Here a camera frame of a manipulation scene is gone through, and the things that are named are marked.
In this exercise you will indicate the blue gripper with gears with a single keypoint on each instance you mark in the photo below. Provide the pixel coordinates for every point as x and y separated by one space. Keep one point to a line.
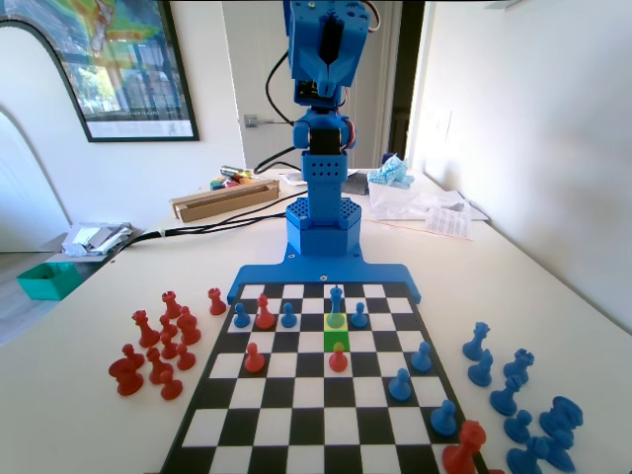
327 79

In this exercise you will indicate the blue chess king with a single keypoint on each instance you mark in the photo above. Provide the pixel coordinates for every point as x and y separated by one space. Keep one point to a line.
337 308

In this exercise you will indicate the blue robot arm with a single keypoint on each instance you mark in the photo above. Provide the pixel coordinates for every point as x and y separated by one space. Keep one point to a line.
323 197

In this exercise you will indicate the blue chess pawn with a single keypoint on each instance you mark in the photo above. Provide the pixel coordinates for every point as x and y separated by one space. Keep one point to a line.
421 363
359 320
444 423
517 429
241 320
288 321
400 390

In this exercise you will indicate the red chess bishop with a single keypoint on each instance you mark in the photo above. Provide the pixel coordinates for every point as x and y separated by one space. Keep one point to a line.
188 331
264 318
158 370

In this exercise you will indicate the red chess rook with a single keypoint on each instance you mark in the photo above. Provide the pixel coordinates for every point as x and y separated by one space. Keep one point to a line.
216 303
172 306

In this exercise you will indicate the red chess pawn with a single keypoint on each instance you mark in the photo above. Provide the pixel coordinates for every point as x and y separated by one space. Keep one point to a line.
338 363
169 348
185 360
254 363
168 327
171 389

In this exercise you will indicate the blue chess queen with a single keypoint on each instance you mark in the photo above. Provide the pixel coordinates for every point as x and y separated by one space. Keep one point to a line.
475 345

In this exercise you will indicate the red chess queen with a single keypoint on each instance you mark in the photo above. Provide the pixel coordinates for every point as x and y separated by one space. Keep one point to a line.
146 333

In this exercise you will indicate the black white chess board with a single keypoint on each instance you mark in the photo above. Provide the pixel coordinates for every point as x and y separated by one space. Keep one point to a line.
306 395

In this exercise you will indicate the red chess king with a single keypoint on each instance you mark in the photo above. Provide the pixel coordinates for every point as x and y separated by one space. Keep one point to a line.
461 454

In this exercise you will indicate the white door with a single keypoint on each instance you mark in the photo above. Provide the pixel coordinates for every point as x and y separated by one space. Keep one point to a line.
257 74

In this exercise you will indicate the bag of blue items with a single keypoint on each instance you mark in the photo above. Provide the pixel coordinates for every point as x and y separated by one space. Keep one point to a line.
390 173

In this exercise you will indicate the dark grey box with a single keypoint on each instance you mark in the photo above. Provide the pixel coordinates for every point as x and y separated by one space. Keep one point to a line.
356 185

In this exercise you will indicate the small white paper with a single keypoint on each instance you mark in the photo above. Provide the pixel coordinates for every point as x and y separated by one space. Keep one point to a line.
292 179

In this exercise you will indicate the metallic cylinder pen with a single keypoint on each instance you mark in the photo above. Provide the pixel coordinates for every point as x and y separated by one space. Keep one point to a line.
234 172

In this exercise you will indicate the white paper sheets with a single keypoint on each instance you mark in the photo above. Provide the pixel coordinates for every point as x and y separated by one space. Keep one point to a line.
395 202

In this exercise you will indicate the colourful marker pack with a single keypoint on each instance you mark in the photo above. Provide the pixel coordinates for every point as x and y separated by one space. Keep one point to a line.
227 183

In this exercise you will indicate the thin orange stick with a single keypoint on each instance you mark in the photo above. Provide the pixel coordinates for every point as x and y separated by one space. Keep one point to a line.
400 225

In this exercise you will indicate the long cardboard box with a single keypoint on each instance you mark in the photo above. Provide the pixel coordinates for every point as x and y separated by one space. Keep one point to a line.
222 202

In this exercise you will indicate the printed paper sheet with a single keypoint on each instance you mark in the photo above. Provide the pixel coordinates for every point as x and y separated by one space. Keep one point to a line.
449 222

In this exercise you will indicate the framed map poster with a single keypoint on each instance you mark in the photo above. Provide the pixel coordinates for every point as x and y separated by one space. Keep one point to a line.
133 74

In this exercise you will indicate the grey paper pile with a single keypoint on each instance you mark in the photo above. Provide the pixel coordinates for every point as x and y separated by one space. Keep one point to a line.
94 239

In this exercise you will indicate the green plastic bin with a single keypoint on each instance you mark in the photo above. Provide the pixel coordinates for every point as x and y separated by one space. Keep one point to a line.
47 281

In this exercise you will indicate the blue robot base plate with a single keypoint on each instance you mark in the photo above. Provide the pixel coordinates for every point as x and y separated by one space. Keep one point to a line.
276 274

